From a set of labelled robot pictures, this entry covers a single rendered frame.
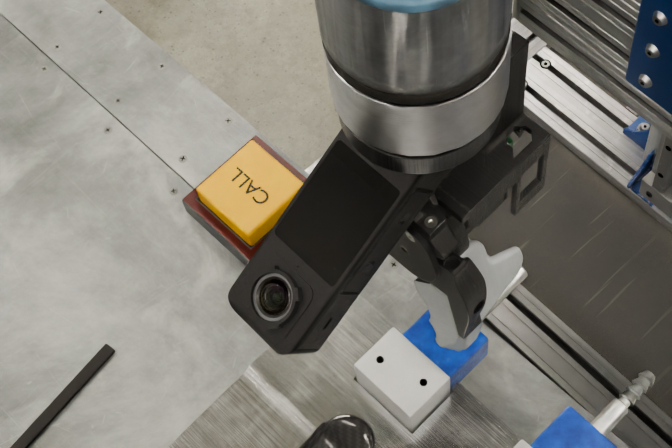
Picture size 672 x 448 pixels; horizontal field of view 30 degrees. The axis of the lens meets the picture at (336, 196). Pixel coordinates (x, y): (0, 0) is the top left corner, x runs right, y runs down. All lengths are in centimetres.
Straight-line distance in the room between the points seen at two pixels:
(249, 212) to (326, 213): 39
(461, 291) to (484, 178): 6
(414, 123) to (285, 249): 11
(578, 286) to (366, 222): 106
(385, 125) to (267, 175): 46
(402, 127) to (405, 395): 32
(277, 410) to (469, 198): 29
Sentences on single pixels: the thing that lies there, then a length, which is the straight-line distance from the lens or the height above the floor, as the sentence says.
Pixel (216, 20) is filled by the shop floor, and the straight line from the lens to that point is 210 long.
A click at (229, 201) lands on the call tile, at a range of 95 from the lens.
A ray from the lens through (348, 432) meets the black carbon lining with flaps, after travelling 81.
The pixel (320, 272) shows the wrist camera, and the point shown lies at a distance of 55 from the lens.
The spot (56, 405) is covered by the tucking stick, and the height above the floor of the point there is 80.
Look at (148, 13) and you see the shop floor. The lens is 213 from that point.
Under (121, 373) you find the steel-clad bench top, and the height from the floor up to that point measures 80.
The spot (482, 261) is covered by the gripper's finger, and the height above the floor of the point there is 107.
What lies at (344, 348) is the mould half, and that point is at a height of 89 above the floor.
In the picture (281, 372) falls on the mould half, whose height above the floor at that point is 89.
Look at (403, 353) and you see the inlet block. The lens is 80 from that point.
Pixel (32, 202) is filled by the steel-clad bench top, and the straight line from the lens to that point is 103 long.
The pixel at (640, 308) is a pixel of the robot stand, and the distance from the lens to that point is 159.
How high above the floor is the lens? 166
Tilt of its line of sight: 61 degrees down
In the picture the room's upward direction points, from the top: 11 degrees counter-clockwise
